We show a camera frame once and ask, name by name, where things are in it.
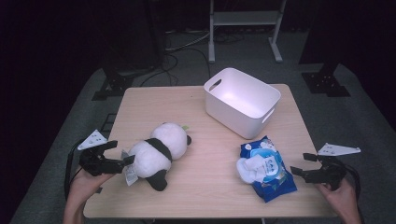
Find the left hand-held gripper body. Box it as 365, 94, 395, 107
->
77, 129, 126, 177

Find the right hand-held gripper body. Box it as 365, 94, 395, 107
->
303, 142, 362, 191

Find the blue wet wipes pack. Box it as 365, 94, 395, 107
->
239, 135, 298, 203

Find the panda plush toy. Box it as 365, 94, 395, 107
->
120, 121, 192, 192

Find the white wet wipe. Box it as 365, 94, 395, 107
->
235, 154, 265, 185

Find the white plastic storage bin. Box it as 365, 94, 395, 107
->
203, 67, 282, 140

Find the person's left hand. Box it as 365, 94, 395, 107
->
68, 168, 116, 200

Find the person's right hand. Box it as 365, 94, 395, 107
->
316, 178, 360, 216

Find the black stand base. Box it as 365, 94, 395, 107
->
92, 52, 138, 102
301, 60, 351, 98

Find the white metal stand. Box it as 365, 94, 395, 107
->
207, 0, 288, 64

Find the right hand-held gripper cable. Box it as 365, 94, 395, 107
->
341, 162, 366, 224

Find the hand-held gripper cable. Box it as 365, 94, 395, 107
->
64, 138, 86, 200
341, 162, 366, 224

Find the black rectangular floor frame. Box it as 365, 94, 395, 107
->
100, 113, 118, 138

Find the left hand-held gripper cable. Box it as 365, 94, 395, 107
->
64, 138, 86, 200

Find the black floor cable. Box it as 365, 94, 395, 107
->
139, 48, 213, 88

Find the grey floor cable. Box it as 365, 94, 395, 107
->
164, 29, 211, 52

